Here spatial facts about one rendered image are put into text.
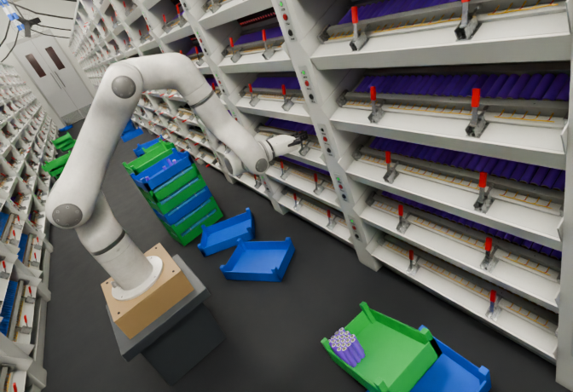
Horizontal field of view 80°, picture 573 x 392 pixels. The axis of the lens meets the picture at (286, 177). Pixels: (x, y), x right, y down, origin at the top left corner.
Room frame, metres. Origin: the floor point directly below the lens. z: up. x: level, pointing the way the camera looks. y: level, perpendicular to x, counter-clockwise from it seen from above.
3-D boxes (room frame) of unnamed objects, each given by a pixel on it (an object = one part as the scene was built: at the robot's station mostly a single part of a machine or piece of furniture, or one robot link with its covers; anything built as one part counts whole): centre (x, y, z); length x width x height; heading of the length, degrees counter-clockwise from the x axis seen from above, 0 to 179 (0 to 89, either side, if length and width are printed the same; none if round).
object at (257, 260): (1.29, 0.27, 0.04); 0.30 x 0.20 x 0.08; 58
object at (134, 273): (1.01, 0.62, 0.47); 0.19 x 0.19 x 0.18
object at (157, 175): (1.88, 0.64, 0.44); 0.30 x 0.20 x 0.08; 122
